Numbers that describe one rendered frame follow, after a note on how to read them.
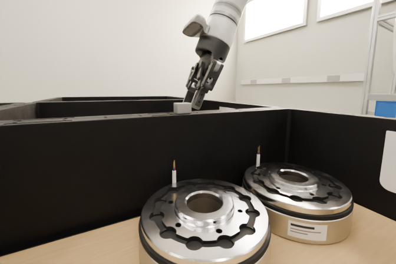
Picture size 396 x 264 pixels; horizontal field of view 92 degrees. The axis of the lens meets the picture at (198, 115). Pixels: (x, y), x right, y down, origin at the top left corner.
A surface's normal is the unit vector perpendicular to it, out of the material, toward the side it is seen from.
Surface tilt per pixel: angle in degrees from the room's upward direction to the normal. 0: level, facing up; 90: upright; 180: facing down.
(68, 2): 90
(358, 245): 0
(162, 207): 0
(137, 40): 90
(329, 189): 0
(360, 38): 90
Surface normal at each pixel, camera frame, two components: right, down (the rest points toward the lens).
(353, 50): -0.86, 0.07
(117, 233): 0.00, -0.99
